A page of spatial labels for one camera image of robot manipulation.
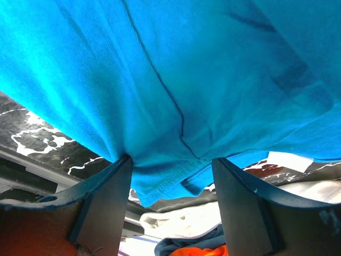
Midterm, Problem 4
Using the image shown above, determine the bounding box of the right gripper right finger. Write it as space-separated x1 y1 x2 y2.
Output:
212 158 340 255

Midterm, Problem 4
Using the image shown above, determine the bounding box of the orange folded t-shirt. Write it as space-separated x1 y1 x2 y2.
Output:
170 245 229 256

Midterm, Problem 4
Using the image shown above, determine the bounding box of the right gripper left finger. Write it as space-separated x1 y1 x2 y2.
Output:
1 156 133 255

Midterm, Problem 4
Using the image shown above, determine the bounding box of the dark blue folded garment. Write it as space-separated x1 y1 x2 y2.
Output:
154 225 225 256

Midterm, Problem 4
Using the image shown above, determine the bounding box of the blue t-shirt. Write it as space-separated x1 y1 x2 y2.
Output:
1 1 340 206

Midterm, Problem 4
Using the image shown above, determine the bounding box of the white folded t-shirt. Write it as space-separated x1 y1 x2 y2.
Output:
140 181 340 239

